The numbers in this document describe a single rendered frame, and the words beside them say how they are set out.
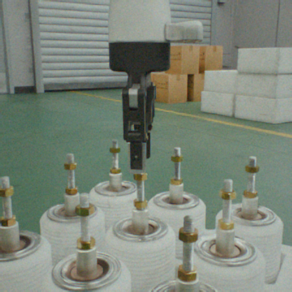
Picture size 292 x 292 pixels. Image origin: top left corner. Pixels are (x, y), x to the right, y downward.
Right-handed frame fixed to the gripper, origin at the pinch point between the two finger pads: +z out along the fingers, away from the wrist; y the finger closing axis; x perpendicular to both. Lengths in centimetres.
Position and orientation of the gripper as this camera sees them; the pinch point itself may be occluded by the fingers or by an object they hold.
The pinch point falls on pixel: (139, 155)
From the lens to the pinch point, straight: 49.0
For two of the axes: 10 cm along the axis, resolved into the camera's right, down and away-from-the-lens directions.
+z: 0.0, 9.7, 2.3
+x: 10.0, 0.2, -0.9
